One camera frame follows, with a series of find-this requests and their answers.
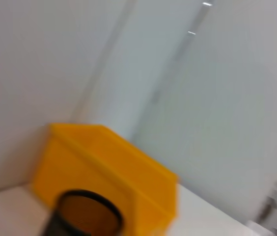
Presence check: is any yellow plastic bin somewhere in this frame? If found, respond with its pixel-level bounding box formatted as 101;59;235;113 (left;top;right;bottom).
31;122;180;236

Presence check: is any black mesh pen holder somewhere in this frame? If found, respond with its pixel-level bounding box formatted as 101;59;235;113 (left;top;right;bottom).
42;188;124;236

